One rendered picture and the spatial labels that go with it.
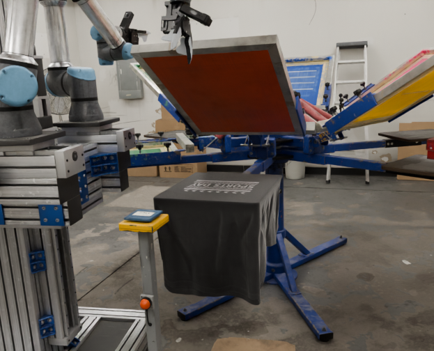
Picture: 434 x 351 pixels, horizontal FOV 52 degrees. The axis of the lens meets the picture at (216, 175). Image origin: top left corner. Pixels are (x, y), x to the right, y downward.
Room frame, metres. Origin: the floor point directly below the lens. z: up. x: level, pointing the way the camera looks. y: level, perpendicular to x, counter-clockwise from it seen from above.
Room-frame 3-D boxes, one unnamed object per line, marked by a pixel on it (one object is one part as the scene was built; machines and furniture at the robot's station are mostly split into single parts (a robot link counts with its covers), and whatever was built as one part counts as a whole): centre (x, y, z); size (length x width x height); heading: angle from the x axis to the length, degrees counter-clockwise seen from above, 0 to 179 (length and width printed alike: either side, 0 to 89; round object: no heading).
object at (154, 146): (2.79, 0.50, 1.05); 1.08 x 0.61 x 0.23; 101
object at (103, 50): (2.27, 0.51, 1.56); 0.11 x 0.08 x 0.11; 55
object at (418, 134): (3.08, -1.05, 0.91); 1.34 x 0.40 x 0.08; 101
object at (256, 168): (2.37, -0.19, 0.89); 1.24 x 0.06 x 0.06; 161
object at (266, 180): (1.90, -0.02, 0.95); 0.48 x 0.44 x 0.01; 161
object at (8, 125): (1.50, 0.66, 1.31); 0.15 x 0.15 x 0.10
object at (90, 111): (1.98, 0.57, 1.31); 0.15 x 0.15 x 0.10
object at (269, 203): (1.84, -0.22, 0.74); 0.46 x 0.04 x 0.42; 161
